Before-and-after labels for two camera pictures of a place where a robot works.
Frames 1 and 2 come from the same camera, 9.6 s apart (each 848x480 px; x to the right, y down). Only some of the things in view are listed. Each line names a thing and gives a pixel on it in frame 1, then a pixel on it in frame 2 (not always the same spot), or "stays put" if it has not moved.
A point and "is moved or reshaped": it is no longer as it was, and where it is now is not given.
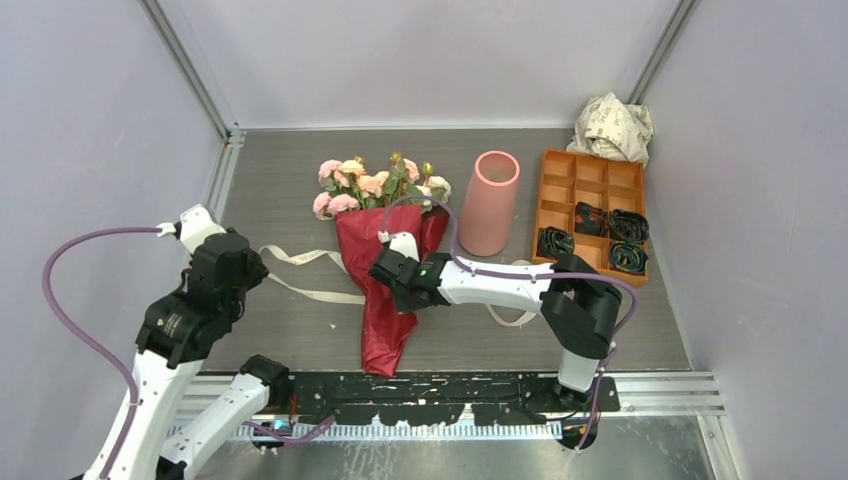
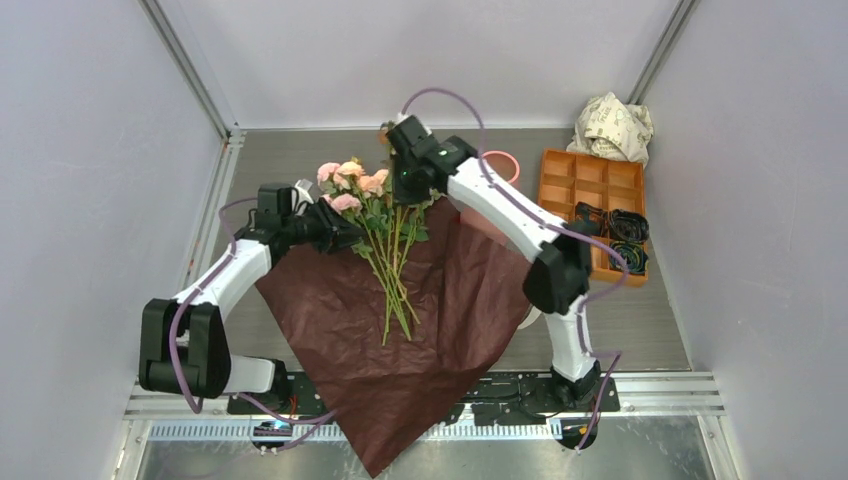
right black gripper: [404, 305] -> [405, 197]
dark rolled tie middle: [590, 220] stays put
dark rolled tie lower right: [628, 257] stays put
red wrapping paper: [362, 232] is moved or reshaped
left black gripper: [258, 270] -> [336, 233]
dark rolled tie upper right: [625, 225] stays put
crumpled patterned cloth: [606, 126] stays put
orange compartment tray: [568, 178] stays put
